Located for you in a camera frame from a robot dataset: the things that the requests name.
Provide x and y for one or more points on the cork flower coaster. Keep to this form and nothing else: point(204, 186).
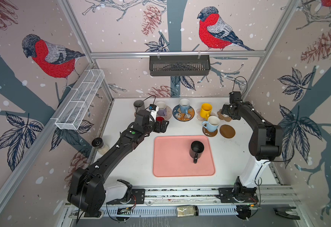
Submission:
point(223, 117)

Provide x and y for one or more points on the white blue mug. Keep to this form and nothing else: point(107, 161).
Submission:
point(211, 125)

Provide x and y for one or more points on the brown round wooden coaster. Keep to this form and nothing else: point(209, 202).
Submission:
point(227, 131)

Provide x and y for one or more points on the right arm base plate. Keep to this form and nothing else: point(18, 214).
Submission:
point(225, 195)

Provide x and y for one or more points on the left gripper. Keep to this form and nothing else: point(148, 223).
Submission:
point(163, 126)

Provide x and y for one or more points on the pink flower coaster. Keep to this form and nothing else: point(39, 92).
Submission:
point(199, 116)

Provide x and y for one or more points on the black lid spice jar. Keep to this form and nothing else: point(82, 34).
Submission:
point(99, 145)

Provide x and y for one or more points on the lavender mug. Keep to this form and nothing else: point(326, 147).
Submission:
point(162, 108)

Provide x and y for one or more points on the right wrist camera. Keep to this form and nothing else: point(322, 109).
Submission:
point(235, 97)

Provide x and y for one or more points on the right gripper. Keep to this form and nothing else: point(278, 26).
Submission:
point(223, 111)

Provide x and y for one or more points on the yellow mug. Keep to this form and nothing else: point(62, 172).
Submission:
point(205, 111)

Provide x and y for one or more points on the light blue mug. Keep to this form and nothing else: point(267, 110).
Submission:
point(184, 105)

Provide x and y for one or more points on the dark glossy round coaster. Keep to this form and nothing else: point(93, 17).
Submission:
point(209, 134)

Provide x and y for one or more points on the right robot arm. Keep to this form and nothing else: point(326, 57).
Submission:
point(265, 145)

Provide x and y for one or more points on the grey mug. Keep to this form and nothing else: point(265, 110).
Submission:
point(139, 105)

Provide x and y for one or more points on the red interior white mug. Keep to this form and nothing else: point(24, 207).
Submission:
point(160, 118)

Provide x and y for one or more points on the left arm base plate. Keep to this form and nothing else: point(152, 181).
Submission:
point(137, 196)

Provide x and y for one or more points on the pink bunny round coaster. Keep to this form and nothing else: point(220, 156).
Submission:
point(169, 113)

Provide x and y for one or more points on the taped small box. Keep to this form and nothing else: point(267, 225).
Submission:
point(187, 211)

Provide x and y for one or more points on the black clamp tool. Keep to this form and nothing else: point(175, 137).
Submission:
point(287, 212)

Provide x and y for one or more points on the black wall basket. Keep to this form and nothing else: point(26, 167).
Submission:
point(179, 65)

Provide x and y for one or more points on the black mug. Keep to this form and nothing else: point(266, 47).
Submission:
point(196, 151)

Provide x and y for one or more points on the blue cartoon round coaster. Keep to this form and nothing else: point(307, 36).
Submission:
point(178, 115)

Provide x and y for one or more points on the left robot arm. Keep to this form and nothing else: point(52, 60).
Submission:
point(88, 190)

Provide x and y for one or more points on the white wire basket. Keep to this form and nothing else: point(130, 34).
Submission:
point(75, 110)

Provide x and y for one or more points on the pink serving tray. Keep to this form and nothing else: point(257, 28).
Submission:
point(172, 157)

